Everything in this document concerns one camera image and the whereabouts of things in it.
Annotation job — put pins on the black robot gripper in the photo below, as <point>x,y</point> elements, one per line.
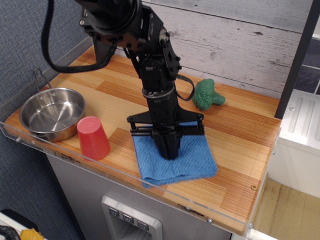
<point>165,116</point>

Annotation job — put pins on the blue rag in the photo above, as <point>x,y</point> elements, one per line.
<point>194,161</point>

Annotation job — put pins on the red plastic cup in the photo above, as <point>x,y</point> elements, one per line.
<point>94,142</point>

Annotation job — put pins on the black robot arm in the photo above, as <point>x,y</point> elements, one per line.
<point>136,28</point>

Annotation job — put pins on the yellow object at corner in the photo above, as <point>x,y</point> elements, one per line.
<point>30,234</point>

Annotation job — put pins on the green toy broccoli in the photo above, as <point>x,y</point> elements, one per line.
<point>205,95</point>

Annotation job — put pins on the grey toy fridge cabinet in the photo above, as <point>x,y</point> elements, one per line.
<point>85,189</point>

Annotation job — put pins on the stainless steel pan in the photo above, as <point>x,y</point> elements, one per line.
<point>52,114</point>

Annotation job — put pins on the clear acrylic table guard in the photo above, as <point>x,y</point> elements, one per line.
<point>241,151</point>

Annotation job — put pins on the white toy sink unit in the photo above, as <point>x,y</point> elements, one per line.
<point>295,161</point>

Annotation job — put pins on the dark left support post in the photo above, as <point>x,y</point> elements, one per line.
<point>103,53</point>

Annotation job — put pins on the dark support post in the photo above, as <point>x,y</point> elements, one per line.
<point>103,53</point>
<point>301,51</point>

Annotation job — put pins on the dark right support post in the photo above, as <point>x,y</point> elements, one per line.
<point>301,51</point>

